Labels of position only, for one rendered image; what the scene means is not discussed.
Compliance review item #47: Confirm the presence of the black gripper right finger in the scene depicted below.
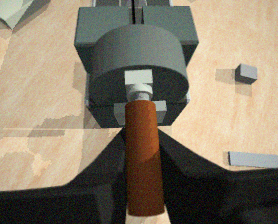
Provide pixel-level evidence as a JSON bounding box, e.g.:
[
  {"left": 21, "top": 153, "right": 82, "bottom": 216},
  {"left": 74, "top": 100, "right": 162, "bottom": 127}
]
[{"left": 158, "top": 129, "right": 278, "bottom": 224}]

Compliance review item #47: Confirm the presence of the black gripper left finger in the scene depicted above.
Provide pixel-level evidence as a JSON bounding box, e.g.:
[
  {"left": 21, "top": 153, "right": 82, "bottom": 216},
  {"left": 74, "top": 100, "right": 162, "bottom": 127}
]
[{"left": 0, "top": 128, "right": 127, "bottom": 224}]

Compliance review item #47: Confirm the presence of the light grey flat bar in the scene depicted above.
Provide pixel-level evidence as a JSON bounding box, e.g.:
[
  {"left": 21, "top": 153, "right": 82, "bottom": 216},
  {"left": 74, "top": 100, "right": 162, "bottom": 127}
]
[{"left": 228, "top": 151, "right": 278, "bottom": 169}]

